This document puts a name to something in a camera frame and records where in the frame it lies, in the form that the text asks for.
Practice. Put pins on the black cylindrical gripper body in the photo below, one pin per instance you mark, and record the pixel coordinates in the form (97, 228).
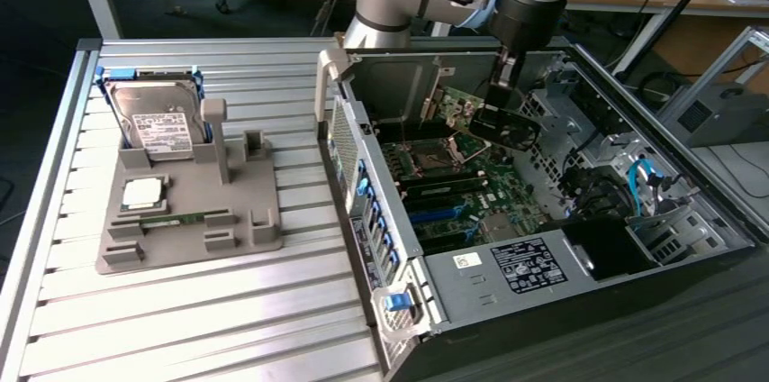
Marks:
(525, 21)

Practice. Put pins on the green graphics card black cooler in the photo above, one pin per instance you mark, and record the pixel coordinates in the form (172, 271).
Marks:
(503, 127)

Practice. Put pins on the silver socket cover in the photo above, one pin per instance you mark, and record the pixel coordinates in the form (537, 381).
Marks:
(463, 150)

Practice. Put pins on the perforated metal disk bay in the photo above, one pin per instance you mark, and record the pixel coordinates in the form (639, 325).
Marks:
(565, 139)

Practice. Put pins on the CPU socket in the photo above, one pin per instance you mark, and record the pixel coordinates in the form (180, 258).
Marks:
(429, 159)

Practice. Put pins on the green motherboard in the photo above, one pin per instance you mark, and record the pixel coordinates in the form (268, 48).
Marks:
(510, 184)

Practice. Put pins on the black RAM stick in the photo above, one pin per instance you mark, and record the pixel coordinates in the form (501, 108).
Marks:
(443, 188)

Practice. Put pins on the black stand pole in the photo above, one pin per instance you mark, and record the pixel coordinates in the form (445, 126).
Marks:
(678, 8)

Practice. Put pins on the blue expansion slot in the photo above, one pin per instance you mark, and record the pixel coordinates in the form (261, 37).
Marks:
(431, 215)

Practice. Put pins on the silver chipset heatsink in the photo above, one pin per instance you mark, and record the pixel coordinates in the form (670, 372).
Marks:
(501, 228)

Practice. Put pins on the grey computer tower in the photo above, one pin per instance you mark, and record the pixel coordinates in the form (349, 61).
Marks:
(721, 120)

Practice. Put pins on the grey slotted disk bay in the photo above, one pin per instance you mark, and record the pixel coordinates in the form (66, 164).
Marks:
(673, 238)

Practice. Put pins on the grey power supply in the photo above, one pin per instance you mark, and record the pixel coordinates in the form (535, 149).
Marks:
(479, 292)

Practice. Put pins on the blue case latch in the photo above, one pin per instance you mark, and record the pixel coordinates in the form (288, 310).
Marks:
(395, 302)

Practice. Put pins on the black open PC case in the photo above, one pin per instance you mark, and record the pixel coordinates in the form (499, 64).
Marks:
(479, 346)

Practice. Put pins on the hard disk with blue carrier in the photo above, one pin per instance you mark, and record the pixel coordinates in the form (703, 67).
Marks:
(156, 107)

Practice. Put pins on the green RAM stick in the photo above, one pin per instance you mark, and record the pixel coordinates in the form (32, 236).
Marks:
(173, 220)

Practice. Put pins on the grey parts rack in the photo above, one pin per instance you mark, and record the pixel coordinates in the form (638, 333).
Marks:
(180, 244)

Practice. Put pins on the silver CPU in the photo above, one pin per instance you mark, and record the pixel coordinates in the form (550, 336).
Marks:
(142, 195)

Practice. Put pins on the aluminium profile frame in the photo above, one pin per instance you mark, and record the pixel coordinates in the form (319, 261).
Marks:
(753, 34)

